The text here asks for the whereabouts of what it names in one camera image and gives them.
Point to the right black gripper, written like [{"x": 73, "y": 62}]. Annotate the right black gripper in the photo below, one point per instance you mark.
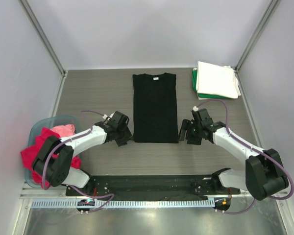
[{"x": 186, "y": 125}]

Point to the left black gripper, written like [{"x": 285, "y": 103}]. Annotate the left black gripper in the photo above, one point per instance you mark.
[{"x": 127, "y": 136}]

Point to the black t-shirt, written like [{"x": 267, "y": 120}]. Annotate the black t-shirt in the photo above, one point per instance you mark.
[{"x": 155, "y": 108}]

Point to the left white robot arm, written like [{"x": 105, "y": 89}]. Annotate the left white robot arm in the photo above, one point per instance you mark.
[{"x": 53, "y": 161}]

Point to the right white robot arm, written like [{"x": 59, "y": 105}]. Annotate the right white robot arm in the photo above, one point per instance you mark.
[{"x": 264, "y": 174}]

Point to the pink t-shirt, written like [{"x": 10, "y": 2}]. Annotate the pink t-shirt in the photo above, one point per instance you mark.
[{"x": 64, "y": 130}]

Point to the folded green t-shirt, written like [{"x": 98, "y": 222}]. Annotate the folded green t-shirt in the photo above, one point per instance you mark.
[{"x": 195, "y": 86}]

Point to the blue plastic basket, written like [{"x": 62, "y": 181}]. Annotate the blue plastic basket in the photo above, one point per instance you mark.
[{"x": 36, "y": 131}]

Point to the red t-shirt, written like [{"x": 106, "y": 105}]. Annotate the red t-shirt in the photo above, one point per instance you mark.
[{"x": 29, "y": 154}]

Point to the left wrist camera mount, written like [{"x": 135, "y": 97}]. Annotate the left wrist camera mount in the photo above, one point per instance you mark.
[{"x": 117, "y": 121}]

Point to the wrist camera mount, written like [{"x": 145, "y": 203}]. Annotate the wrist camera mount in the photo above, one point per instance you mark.
[
  {"x": 201, "y": 116},
  {"x": 117, "y": 121}
]

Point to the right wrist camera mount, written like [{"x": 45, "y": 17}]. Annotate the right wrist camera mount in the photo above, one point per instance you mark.
[{"x": 201, "y": 116}]

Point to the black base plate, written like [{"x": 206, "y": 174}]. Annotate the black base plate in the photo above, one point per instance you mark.
[{"x": 156, "y": 187}]

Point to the aluminium rail bracket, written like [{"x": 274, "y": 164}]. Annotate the aluminium rail bracket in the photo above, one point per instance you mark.
[{"x": 34, "y": 193}]

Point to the slotted cable duct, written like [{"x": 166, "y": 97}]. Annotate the slotted cable duct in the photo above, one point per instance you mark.
[{"x": 79, "y": 203}]

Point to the right aluminium frame post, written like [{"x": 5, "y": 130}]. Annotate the right aluminium frame post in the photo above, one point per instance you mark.
[{"x": 265, "y": 18}]

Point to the aluminium frame post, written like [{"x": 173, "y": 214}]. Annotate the aluminium frame post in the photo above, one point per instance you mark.
[
  {"x": 41, "y": 34},
  {"x": 265, "y": 18}
]

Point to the left aluminium frame post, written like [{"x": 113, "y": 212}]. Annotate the left aluminium frame post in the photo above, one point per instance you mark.
[{"x": 41, "y": 34}]

